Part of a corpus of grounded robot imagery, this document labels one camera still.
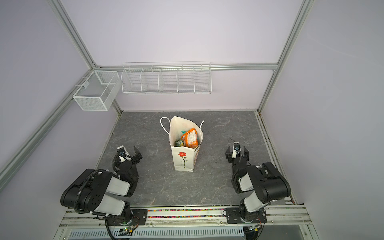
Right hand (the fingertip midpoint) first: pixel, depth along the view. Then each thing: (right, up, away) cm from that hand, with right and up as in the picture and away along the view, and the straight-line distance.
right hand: (239, 148), depth 89 cm
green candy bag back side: (-36, +4, -6) cm, 36 cm away
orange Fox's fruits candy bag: (-29, +6, -6) cm, 31 cm away
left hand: (-66, -1, -2) cm, 66 cm away
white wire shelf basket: (-41, +46, +10) cm, 62 cm away
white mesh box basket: (-91, +37, +9) cm, 98 cm away
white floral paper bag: (-32, -3, -12) cm, 34 cm away
